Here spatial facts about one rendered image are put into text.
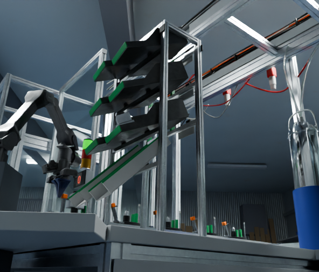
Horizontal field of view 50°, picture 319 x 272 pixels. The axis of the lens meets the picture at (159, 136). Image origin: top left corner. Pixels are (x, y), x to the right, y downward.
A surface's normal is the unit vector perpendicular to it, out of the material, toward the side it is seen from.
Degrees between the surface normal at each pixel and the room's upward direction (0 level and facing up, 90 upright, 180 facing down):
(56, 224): 90
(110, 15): 180
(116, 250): 90
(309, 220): 90
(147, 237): 90
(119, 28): 180
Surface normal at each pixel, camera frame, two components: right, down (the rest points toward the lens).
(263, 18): -0.02, 0.92
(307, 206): -0.65, -0.30
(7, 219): 0.02, -0.38
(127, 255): 0.62, -0.29
